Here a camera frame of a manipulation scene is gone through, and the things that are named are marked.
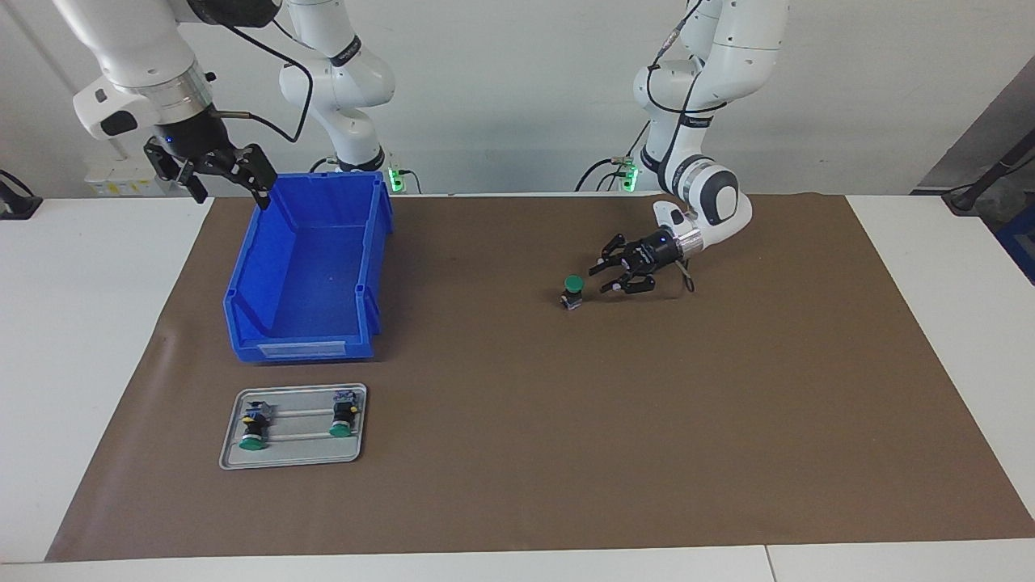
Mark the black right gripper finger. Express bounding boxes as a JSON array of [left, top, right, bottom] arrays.
[[198, 144, 279, 211], [144, 139, 208, 203]]

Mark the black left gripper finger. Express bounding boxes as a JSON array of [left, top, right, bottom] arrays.
[[599, 271, 657, 295], [588, 233, 648, 276]]

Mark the blue plastic storage bin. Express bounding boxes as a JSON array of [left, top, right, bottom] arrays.
[[223, 171, 395, 363]]

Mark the brown table mat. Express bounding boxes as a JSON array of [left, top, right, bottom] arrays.
[[44, 192, 1035, 563]]

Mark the silver metal tray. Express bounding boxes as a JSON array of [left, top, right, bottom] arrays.
[[218, 382, 369, 471]]

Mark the black tripod stand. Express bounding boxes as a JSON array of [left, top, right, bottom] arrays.
[[942, 129, 1035, 215]]

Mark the blue crate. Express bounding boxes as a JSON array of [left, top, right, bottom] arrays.
[[996, 202, 1035, 285]]

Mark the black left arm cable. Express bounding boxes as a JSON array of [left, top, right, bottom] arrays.
[[639, 0, 733, 293]]

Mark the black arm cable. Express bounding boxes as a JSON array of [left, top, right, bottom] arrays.
[[639, 0, 733, 293], [214, 20, 315, 145]]

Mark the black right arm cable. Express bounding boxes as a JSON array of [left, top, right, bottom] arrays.
[[214, 20, 315, 145]]

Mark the white wall socket box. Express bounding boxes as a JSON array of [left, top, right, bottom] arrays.
[[85, 156, 175, 197]]

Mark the black base cable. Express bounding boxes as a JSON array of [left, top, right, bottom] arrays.
[[574, 158, 623, 193]]

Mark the black clamp mount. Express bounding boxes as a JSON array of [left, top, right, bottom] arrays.
[[0, 170, 43, 221]]

